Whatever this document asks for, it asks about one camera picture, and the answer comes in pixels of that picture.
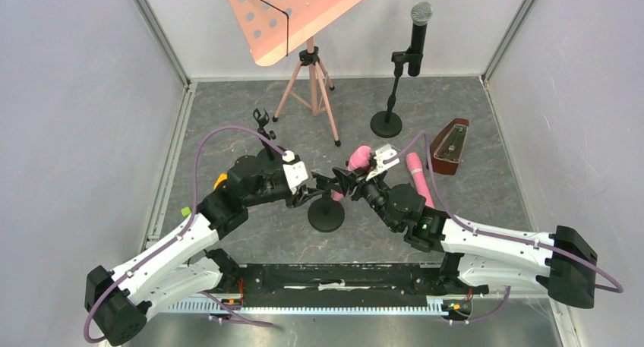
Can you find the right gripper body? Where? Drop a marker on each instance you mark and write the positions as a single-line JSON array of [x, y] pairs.
[[370, 190]]

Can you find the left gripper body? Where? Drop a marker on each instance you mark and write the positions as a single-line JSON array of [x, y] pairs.
[[298, 195]]

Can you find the pink microphone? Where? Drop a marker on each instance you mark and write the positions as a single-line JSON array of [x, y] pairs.
[[415, 166], [360, 160]]

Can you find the black microphone stand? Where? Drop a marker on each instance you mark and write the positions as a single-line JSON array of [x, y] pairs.
[[325, 214], [267, 154], [388, 124]]

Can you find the black microphone silver grille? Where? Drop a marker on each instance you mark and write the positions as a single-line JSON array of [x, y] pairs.
[[421, 13]]

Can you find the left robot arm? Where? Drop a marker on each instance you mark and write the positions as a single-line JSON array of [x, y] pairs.
[[122, 300]]

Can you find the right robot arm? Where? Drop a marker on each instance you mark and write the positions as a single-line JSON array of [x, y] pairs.
[[477, 255]]

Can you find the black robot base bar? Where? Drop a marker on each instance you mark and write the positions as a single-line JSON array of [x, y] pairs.
[[341, 285]]

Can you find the pink music stand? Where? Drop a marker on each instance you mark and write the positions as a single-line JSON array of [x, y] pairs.
[[273, 29]]

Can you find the colourful toy block stack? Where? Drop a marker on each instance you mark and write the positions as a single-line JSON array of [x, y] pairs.
[[220, 180]]

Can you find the brown metronome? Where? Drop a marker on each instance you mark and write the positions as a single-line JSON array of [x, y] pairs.
[[447, 147]]

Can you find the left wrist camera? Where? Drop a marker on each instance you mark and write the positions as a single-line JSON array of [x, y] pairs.
[[295, 171]]

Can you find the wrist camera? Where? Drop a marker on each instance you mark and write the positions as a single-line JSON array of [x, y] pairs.
[[295, 171], [384, 158]]

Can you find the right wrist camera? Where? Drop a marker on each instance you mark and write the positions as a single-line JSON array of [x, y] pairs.
[[384, 158]]

